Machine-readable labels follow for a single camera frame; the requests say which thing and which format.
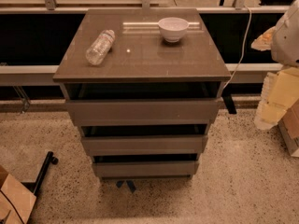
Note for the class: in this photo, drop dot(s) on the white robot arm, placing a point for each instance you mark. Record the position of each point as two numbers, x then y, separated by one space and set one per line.
285 41

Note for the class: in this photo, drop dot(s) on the black cart leg with caster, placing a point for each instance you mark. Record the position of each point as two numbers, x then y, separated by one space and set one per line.
35 186

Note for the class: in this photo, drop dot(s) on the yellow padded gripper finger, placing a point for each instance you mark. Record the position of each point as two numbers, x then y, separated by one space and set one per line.
263 42
280 91

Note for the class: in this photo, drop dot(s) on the grey drawer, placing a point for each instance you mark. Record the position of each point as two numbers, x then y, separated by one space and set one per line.
146 145
145 169
130 113

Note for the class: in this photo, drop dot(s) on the grey top drawer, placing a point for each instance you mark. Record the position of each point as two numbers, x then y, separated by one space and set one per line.
130 113

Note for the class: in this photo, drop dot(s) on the grey bottom drawer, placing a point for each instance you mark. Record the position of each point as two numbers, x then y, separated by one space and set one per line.
145 169

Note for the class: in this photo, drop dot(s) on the cardboard box bottom left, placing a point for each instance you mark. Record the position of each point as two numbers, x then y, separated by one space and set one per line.
16 201

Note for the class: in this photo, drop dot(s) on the white ceramic bowl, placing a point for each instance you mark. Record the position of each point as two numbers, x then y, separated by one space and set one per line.
173 29

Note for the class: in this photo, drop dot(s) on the cardboard box on right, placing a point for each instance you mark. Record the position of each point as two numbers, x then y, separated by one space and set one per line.
289 127

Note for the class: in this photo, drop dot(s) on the cardboard box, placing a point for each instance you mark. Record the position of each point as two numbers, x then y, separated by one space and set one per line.
289 127
16 201

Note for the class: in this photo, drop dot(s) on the clear plastic water bottle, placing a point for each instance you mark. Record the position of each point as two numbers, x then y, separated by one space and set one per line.
98 50

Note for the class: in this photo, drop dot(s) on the grey middle drawer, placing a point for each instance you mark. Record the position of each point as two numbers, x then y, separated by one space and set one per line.
146 145

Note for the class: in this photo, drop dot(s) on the grey three-drawer cabinet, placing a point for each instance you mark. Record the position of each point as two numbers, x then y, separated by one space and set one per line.
143 66

